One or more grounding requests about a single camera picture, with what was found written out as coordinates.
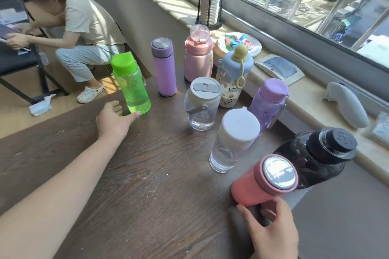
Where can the person's right hand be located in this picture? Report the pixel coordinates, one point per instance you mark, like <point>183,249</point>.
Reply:
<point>276,237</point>

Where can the person's left hand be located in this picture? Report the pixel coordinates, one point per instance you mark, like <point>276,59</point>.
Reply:
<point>112,122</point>

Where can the green translucent bottle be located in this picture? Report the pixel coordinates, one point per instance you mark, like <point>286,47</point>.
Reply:
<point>132,85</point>

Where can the pink thermos flask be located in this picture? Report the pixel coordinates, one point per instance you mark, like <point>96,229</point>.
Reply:
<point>252,183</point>

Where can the purple thermos flask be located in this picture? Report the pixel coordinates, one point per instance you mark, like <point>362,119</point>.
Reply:
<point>164,70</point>

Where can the black large bottle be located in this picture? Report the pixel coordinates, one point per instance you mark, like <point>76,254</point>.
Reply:
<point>316,158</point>

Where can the pale pink jug bottle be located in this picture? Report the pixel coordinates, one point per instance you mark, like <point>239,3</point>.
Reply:
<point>197,61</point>

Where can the clear bottle white lid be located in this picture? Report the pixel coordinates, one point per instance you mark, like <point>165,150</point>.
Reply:
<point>237,134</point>

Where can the blue lid cartoon bottle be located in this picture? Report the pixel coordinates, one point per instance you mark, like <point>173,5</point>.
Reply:
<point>234,79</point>

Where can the purple translucent bottle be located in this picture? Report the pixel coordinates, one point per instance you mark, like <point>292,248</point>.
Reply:
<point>267,104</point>

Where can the person's left forearm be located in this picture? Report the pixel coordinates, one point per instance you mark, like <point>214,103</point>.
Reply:
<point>54,201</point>

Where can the white clog shoe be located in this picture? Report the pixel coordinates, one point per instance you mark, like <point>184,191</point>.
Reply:
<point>89,94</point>

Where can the dark wooden table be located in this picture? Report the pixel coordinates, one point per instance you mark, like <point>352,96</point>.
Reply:
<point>152,192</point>

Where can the small clear bottle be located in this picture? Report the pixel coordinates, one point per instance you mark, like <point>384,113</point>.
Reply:
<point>44,59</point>

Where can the black padded bench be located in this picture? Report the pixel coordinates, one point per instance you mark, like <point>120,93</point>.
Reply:
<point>15,58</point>

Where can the tablet computer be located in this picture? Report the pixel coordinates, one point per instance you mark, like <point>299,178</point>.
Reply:
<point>6,34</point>

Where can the white papers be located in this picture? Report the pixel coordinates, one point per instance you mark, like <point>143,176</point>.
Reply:
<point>12,16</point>

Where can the pile of colourful candies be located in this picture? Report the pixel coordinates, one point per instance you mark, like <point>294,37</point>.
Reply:
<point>237,40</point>

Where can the white plate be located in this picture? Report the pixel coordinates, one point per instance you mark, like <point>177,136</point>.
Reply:
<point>255,47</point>

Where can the white device with blue panel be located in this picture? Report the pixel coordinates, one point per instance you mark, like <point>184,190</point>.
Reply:
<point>279,69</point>

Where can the grey window frame with bars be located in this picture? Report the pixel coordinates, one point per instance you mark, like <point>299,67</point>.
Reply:
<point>273,25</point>

